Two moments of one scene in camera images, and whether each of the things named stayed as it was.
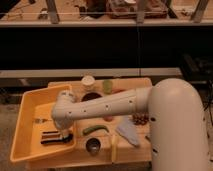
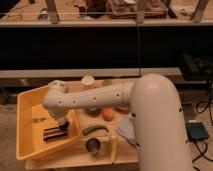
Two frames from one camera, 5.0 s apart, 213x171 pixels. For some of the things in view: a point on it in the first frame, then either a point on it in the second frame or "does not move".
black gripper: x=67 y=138 to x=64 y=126
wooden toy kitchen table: x=106 y=141 does not move
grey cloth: x=128 y=129 does not move
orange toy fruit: x=108 y=118 does not move
